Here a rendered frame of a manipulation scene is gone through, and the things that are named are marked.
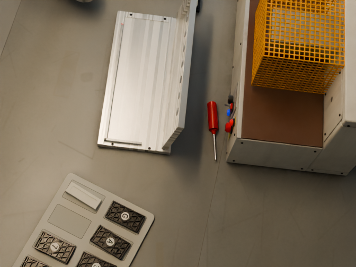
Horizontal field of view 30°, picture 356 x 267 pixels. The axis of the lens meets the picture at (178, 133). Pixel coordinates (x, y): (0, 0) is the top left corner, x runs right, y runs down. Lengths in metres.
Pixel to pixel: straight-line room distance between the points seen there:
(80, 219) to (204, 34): 0.69
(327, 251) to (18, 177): 0.88
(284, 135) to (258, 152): 0.10
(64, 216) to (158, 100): 0.43
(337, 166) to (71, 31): 0.88
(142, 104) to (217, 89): 0.24
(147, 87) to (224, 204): 0.41
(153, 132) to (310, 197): 0.48
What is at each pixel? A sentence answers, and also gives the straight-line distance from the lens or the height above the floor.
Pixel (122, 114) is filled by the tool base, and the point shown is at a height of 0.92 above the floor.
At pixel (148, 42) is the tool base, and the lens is 2.03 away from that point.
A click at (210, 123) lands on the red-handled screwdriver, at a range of 1.92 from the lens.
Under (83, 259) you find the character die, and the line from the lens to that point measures 1.80.
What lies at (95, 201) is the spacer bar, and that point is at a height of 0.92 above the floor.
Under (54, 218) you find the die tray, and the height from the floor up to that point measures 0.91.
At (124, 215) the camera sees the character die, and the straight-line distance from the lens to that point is 1.82.
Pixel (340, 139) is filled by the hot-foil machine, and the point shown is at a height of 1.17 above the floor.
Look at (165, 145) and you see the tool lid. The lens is 1.83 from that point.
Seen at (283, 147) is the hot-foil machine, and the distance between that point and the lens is 1.77.
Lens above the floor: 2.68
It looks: 68 degrees down
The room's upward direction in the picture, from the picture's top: 12 degrees clockwise
